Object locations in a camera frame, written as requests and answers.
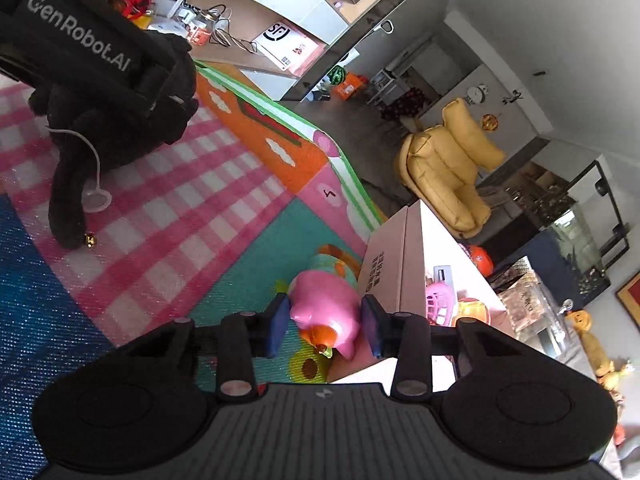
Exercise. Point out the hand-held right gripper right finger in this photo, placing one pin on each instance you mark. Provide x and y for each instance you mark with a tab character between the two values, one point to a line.
372	327

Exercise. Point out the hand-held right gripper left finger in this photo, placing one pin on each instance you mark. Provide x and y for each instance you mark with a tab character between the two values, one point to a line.
277	325

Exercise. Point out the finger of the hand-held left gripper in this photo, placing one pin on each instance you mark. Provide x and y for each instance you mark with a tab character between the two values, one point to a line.
175	97

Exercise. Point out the pink plastic animal toy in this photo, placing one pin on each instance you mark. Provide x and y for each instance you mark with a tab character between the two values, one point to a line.
325	310

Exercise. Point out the pink plastic basket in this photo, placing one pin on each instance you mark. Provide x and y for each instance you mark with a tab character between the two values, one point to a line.
440	302

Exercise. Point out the pink cardboard box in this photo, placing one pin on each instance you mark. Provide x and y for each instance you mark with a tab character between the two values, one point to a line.
390	245

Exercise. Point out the clear bread packet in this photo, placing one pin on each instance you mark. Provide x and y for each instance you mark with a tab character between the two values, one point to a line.
472	312

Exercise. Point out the black plush toy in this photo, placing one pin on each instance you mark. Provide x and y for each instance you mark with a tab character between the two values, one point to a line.
70	200

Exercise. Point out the red yellow toy bag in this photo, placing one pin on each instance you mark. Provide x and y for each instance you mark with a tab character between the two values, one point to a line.
131	5

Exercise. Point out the white flat box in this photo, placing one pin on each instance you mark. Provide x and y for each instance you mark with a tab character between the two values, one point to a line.
167	22

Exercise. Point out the small jar red label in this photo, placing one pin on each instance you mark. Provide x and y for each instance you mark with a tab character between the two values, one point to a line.
204	27

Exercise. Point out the teal orange striped toy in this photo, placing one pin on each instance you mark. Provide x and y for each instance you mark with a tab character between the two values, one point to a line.
332	260

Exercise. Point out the colourful play mat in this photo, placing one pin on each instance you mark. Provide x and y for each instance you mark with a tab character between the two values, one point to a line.
175	220

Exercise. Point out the white pink courier envelope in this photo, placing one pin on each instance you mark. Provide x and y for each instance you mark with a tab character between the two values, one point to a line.
290	45

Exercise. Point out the orange round toy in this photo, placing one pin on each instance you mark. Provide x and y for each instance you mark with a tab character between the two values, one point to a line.
480	260

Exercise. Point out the yellow leather armchair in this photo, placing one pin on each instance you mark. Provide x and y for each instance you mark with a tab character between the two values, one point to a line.
440	180

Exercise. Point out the glass jar with lid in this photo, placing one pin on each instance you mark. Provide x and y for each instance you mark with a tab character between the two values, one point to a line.
535	315

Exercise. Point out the watermelon ball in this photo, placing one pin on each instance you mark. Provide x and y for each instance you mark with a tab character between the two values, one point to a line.
337	75

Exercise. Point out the orange cardboard box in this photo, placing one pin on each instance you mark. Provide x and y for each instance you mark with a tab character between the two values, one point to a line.
351	85

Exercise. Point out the glass fish tank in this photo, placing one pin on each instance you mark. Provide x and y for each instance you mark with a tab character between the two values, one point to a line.
565	230

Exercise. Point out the red dotted black cloth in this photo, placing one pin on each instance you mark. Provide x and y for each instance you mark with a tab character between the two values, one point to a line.
404	104

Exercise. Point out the orange hanging ornament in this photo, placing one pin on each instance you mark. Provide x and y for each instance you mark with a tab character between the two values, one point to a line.
490	122

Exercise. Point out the red framed picture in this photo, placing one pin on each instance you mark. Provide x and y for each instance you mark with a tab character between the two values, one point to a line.
631	292

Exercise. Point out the white wall clock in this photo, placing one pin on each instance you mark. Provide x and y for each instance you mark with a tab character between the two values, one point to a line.
477	94

